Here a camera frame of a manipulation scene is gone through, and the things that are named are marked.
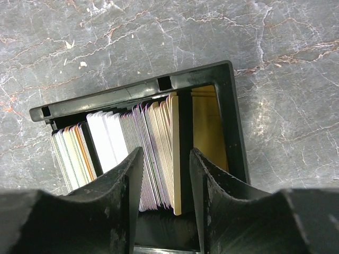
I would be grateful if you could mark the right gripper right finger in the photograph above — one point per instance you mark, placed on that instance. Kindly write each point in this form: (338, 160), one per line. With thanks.
(234, 217)

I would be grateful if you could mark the black card tray box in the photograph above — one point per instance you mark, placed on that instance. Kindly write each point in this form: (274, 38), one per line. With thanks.
(167, 117)

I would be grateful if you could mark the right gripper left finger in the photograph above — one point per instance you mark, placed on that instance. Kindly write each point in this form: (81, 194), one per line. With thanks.
(99, 217)

